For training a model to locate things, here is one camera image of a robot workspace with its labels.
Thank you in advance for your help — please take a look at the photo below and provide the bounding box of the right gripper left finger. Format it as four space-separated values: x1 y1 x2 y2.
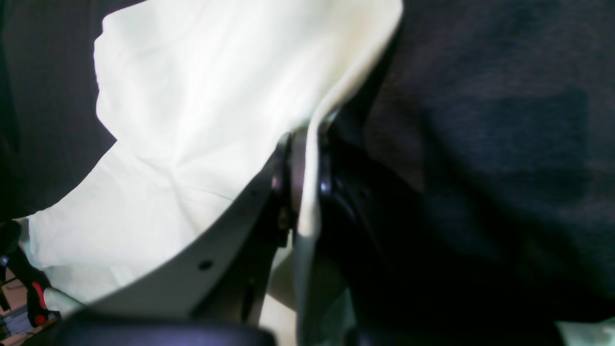
71 130 307 322

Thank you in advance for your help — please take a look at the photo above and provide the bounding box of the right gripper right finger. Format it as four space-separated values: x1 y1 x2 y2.
319 135 432 346

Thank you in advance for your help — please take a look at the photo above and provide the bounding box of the light green T-shirt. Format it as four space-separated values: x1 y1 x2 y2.
25 0 403 346

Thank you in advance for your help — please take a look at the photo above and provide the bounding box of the black table cloth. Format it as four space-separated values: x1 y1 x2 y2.
1 0 614 346

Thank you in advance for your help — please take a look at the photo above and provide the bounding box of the red blue clamp bottom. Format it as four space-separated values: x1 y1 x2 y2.
0 221 62 337

